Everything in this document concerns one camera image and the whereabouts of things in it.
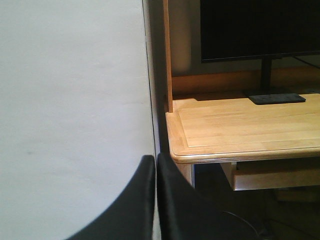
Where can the black monitor with stand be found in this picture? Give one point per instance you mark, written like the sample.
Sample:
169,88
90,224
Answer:
233,30

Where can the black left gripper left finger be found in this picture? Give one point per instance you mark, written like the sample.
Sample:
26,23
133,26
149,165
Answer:
131,215

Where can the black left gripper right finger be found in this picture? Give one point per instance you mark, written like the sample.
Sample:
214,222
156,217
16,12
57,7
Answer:
185,215

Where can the wooden desk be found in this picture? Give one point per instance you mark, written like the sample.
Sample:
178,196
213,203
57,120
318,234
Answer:
210,120

